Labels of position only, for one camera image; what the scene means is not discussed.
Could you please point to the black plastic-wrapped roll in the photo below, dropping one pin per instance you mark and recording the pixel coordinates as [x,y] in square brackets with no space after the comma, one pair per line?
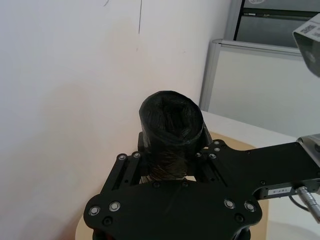
[172,122]

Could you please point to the grey metal cabinet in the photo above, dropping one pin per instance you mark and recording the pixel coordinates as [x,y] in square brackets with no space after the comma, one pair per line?
[270,22]

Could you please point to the grey framed white partition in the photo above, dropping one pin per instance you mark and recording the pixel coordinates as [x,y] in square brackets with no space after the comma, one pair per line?
[255,87]

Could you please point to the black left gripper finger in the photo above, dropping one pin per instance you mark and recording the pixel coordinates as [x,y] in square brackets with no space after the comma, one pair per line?
[120,172]

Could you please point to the tan round board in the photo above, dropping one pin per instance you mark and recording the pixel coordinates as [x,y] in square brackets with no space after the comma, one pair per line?
[235,141]

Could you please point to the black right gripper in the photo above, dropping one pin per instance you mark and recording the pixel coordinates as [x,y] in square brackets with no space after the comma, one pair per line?
[275,165]

